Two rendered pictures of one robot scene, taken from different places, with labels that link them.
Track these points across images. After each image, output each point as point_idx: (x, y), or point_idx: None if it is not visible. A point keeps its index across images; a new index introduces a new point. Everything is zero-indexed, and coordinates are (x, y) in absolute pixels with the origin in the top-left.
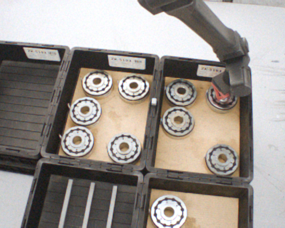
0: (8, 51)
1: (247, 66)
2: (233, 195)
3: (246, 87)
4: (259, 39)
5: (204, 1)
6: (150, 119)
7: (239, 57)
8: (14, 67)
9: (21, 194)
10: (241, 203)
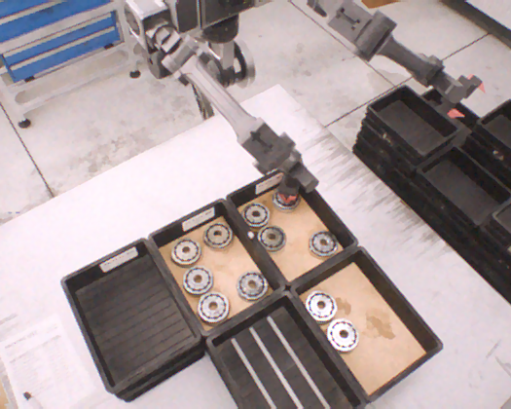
0: (82, 278)
1: (305, 166)
2: (349, 262)
3: (315, 181)
4: None
5: (198, 125)
6: (258, 249)
7: (296, 164)
8: (94, 289)
9: (187, 391)
10: (359, 263)
